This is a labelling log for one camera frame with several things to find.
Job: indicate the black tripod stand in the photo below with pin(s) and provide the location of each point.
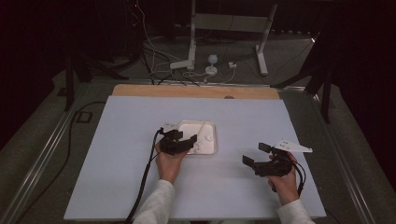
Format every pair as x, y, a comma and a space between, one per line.
69, 84

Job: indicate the white plug adapter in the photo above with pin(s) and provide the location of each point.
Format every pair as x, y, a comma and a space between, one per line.
232, 65

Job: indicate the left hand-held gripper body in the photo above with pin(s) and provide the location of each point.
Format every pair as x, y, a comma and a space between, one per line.
174, 146

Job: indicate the black square floor bracket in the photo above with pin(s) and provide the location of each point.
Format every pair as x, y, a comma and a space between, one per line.
77, 117

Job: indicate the white round webcam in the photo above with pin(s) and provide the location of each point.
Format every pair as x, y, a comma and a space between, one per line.
212, 63

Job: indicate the black angled stand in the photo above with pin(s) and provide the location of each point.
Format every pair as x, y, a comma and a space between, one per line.
325, 93

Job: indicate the person's right hand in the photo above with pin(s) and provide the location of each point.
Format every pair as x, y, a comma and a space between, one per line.
285, 186

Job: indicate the white metal stand frame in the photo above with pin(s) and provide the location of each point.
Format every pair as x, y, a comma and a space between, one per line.
193, 37

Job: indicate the thin wooden skewer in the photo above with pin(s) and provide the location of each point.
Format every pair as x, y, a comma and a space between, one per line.
201, 129

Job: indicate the person's left hand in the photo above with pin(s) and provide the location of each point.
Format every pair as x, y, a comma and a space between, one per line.
169, 166

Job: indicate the metal floor rail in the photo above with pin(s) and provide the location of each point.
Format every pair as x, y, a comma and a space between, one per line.
348, 174
40, 161

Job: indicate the light blue table mat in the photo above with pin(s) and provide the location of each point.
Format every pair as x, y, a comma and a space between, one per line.
124, 174

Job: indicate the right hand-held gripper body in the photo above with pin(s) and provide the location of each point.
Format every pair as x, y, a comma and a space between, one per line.
274, 166

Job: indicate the square metal tray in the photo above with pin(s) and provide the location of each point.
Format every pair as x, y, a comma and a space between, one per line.
205, 146

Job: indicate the white food piece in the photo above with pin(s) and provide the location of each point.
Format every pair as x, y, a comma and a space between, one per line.
209, 137
196, 149

